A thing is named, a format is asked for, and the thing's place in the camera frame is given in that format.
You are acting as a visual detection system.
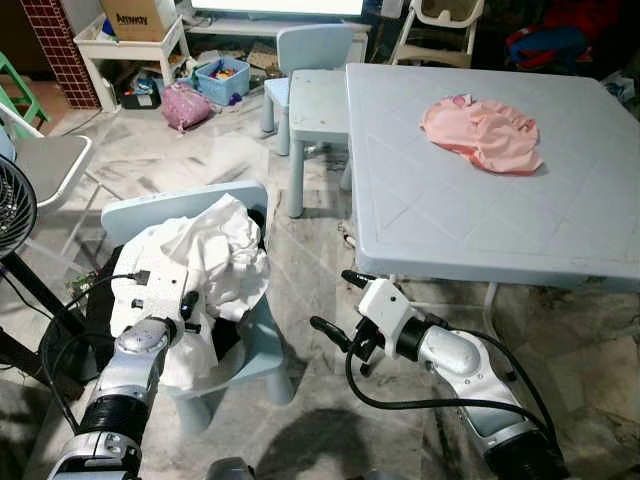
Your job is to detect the white garment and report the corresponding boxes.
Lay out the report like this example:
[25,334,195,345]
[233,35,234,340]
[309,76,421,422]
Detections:
[110,193,271,393]

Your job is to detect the pink child dress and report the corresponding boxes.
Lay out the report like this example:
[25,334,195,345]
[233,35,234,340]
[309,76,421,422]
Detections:
[420,93,544,177]

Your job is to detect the dark grey laundry bucket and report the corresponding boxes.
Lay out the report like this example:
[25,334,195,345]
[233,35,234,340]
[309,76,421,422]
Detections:
[85,205,266,376]

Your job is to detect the light blue child chair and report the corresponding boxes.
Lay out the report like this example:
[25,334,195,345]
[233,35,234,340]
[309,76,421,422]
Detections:
[262,24,356,136]
[100,180,296,433]

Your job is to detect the large light blue table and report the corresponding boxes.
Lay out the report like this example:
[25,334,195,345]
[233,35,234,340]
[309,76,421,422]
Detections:
[345,62,640,381]

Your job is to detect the small light blue table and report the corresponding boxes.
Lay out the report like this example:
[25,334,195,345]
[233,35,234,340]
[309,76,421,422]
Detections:
[287,68,353,219]

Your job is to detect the grey folding chair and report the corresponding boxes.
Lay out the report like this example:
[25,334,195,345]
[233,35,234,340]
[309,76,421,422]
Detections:
[0,100,101,261]

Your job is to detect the pink bag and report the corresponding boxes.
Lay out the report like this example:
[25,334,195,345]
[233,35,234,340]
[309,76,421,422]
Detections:
[160,82,213,133]

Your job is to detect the blue toy storage box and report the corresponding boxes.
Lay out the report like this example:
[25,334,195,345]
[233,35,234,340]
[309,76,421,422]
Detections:
[195,58,251,107]

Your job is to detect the white low shelf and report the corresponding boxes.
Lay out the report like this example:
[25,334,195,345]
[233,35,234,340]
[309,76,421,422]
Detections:
[75,12,191,111]

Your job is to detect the white high chair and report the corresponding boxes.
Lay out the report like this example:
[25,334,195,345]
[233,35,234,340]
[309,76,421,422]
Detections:
[390,0,486,69]

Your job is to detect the green plastic stool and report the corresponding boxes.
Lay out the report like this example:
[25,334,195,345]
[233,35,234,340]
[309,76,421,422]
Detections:
[0,52,49,136]

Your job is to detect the red mosaic tile pillar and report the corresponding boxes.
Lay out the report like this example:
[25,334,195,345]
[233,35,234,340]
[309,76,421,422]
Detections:
[20,0,101,109]

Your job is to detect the bright white screen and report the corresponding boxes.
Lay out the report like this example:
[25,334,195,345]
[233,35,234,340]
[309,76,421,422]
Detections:
[190,0,366,19]

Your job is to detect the cardboard box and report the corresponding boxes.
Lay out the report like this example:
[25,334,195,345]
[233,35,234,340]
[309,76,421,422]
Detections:
[100,0,179,43]

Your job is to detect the blue and red backpack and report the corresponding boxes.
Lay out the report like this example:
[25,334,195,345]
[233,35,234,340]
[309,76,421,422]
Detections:
[505,0,591,73]

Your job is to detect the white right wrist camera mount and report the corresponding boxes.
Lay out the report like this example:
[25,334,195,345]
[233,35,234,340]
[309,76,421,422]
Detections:
[355,278,426,346]

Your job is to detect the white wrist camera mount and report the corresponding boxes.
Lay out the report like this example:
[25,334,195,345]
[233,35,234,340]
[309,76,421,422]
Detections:
[108,262,191,336]
[355,278,426,346]

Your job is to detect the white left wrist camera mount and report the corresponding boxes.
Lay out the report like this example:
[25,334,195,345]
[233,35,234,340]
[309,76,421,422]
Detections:
[108,262,191,336]

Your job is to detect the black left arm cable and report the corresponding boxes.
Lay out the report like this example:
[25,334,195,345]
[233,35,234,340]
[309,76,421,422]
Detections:
[40,268,151,441]

